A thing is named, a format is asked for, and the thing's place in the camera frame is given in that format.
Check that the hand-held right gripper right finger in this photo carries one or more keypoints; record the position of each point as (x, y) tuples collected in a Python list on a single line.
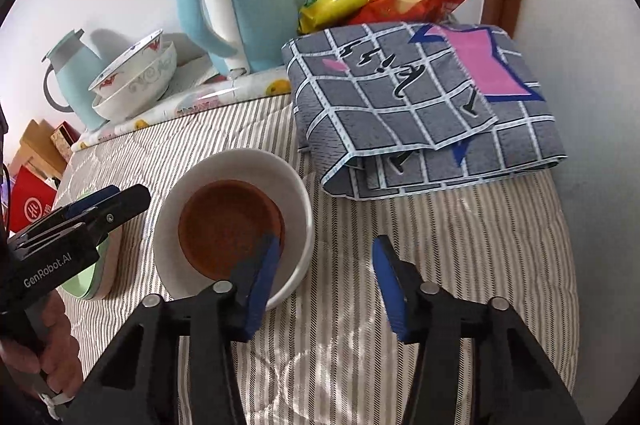
[(390, 285)]

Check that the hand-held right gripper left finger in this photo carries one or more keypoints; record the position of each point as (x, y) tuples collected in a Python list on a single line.
[(261, 285)]

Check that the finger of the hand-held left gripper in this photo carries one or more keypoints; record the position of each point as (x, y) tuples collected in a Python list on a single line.
[(95, 201), (125, 205)]

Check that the green square plate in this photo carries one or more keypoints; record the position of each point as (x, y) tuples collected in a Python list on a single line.
[(82, 280)]

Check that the pink square plate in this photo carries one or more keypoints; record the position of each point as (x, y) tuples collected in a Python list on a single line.
[(111, 255)]

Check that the small brown bowl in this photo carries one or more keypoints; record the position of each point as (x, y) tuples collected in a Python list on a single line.
[(284, 230), (225, 225)]

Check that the plain white bowl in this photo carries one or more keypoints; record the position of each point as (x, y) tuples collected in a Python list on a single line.
[(295, 230)]

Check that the person's left hand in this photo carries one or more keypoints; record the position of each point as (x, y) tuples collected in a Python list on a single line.
[(55, 340)]

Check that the red paper bag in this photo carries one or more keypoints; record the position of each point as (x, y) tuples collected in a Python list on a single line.
[(30, 205)]

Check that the patterned flat box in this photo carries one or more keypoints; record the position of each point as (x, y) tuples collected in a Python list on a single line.
[(65, 140)]

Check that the striped quilted table cover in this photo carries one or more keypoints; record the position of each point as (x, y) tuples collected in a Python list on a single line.
[(450, 245)]

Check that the large white patterned bowl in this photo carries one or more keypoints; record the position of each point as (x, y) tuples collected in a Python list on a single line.
[(145, 90)]

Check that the fruit print rolled sheet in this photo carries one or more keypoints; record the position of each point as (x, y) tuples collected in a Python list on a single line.
[(200, 102)]

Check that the light blue thermos jug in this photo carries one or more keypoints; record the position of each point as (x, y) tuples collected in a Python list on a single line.
[(75, 75)]

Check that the floral rimmed white bowl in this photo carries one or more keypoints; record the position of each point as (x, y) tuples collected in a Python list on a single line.
[(127, 62)]

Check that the grey checked folded cloth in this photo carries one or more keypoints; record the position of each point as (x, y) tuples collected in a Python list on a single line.
[(400, 105)]

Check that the light blue electric kettle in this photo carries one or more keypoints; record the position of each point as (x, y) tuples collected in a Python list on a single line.
[(250, 5)]

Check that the red chip bag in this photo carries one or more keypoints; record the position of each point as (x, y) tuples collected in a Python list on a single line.
[(420, 0)]

